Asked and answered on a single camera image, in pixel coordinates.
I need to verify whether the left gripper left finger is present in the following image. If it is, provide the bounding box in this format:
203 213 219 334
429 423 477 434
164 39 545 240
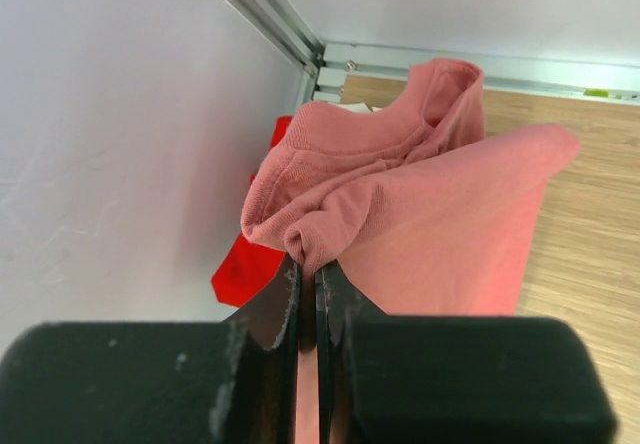
1 258 301 443

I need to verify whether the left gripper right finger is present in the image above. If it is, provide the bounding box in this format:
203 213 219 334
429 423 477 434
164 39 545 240
315 263 617 443

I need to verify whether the folded red t shirt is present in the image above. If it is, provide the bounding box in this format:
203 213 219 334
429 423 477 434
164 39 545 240
209 115 295 309

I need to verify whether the pink t shirt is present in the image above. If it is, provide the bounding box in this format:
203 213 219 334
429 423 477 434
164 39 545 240
241 59 580 443

